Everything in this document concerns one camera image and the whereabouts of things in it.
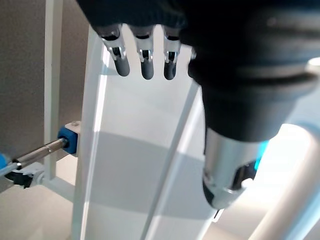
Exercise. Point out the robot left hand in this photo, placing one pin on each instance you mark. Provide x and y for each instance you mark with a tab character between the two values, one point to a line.
225	75

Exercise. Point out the white bed footboard panel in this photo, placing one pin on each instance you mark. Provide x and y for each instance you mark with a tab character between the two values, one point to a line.
140	155

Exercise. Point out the blue crank bearing block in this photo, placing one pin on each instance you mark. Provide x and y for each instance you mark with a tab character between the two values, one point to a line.
68	138

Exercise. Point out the steel crank rod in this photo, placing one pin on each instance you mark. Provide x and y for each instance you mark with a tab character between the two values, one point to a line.
37	151

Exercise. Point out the blue plastic crank part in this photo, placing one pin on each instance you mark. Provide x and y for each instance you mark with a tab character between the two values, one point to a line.
3	162

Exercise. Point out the white curved bed rail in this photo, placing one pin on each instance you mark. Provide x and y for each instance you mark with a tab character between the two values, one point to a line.
287	190

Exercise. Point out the white metal bed frame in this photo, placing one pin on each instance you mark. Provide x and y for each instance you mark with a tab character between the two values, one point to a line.
53	100

